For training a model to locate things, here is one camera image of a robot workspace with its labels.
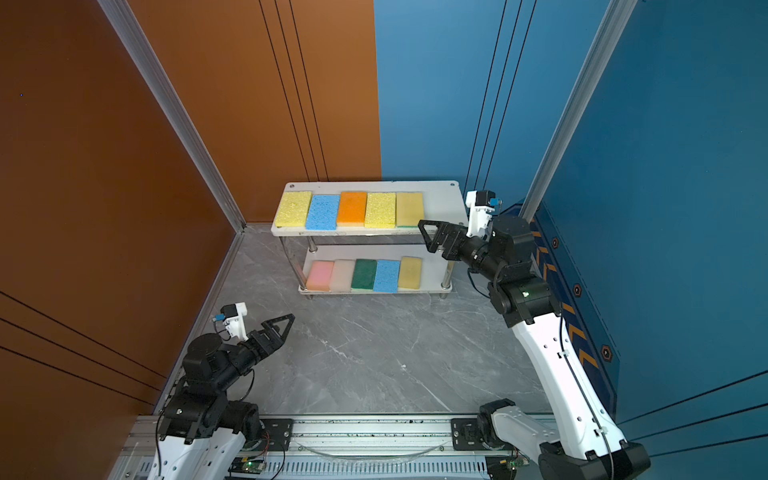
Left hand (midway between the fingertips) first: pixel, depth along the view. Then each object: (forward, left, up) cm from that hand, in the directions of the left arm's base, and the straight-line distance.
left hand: (287, 320), depth 72 cm
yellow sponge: (+22, -31, -12) cm, 40 cm away
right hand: (+12, -34, +21) cm, 41 cm away
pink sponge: (+21, -2, -11) cm, 24 cm away
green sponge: (+23, -16, -12) cm, 30 cm away
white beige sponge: (+21, -10, -11) cm, 26 cm away
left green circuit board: (-27, +8, -20) cm, 35 cm away
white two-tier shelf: (+45, -14, -19) cm, 51 cm away
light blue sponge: (+21, -24, -11) cm, 34 cm away
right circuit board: (-26, -56, -19) cm, 64 cm away
